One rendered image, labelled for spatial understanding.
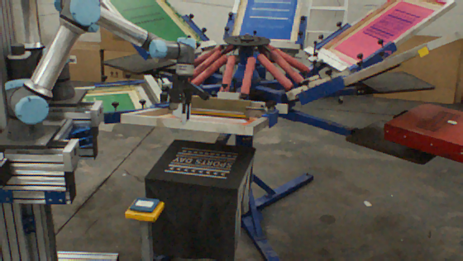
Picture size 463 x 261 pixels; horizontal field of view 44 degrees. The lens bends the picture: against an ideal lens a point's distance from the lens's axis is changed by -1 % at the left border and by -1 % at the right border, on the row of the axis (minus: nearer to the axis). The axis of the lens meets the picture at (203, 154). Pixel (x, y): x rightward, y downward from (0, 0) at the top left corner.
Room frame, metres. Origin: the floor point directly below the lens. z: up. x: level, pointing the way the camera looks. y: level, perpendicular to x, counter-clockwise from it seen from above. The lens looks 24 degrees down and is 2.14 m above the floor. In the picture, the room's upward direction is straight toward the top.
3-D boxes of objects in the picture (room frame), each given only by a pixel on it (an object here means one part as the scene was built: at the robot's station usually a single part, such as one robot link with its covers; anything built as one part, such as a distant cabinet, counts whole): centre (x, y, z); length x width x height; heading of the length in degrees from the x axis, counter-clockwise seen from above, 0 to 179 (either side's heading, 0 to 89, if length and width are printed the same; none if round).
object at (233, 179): (2.55, 0.00, 0.95); 0.48 x 0.44 x 0.01; 165
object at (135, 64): (4.11, 0.20, 0.91); 1.34 x 0.40 x 0.08; 45
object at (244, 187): (2.51, -0.20, 0.74); 0.46 x 0.04 x 0.42; 165
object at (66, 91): (2.66, 0.70, 1.31); 0.15 x 0.15 x 0.10
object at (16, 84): (2.15, 0.72, 1.42); 0.13 x 0.12 x 0.14; 29
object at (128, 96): (3.39, 0.59, 1.05); 1.08 x 0.61 x 0.23; 105
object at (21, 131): (2.16, 0.72, 1.31); 0.15 x 0.15 x 0.10
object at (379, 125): (3.16, -0.76, 0.91); 1.34 x 0.40 x 0.08; 45
